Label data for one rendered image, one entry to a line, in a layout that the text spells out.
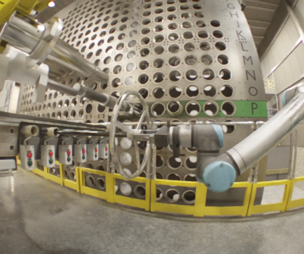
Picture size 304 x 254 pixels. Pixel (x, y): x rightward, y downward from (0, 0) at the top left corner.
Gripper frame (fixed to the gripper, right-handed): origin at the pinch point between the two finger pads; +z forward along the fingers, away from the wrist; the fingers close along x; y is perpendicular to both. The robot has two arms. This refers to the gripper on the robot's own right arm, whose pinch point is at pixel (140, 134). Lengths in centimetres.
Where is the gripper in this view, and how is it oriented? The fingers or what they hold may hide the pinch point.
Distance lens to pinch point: 64.1
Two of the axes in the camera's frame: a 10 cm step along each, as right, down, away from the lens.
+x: -3.0, 2.3, -9.3
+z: -9.5, 0.0, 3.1
